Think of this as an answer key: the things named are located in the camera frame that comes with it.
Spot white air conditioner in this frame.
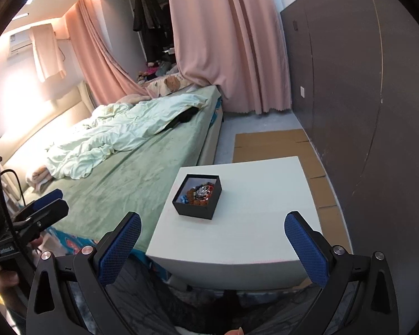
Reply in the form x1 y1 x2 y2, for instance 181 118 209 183
7 30 34 60

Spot beige hanging cloth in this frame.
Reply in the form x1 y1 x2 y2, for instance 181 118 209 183
28 24 66 82

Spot light green quilt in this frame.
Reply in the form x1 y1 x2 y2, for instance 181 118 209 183
45 92 208 180

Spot white side table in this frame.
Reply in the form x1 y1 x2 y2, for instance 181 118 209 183
146 156 322 291

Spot pile of colourful jewelry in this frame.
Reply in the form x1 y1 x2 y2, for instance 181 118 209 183
180 179 218 206

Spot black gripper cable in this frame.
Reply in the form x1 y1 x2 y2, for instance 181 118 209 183
0 169 27 203

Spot black cloth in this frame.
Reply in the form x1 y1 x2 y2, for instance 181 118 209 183
164 107 199 130

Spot pink curtain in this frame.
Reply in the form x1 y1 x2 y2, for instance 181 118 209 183
165 0 293 114
63 0 182 107

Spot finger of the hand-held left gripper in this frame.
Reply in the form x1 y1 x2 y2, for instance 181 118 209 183
12 198 70 240
21 188 64 213

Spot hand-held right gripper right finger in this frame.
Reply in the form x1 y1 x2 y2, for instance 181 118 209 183
284 211 400 335

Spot pink folded towel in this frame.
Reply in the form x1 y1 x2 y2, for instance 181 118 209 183
26 167 54 192

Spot black jewelry box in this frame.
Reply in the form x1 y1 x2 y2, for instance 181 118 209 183
172 174 223 220

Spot dark hanging clothes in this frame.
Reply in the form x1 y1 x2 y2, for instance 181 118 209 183
132 0 165 61

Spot bear print pillow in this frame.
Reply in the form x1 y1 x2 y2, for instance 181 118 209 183
145 76 192 96

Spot bed with green sheet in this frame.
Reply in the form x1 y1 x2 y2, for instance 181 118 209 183
2 85 224 252

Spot flattened cardboard sheet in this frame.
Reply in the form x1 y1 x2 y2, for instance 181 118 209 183
232 129 353 252

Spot heap of stuffed toys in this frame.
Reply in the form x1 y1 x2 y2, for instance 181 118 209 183
136 61 177 82

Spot beige padded headboard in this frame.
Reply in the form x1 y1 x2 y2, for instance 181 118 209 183
0 80 98 182

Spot person's dark trousers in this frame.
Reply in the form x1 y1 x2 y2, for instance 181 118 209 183
105 251 357 335

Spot person's left hand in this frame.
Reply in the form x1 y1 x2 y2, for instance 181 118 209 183
0 269 20 291

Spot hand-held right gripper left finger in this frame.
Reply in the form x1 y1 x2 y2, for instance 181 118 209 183
26 211 142 335

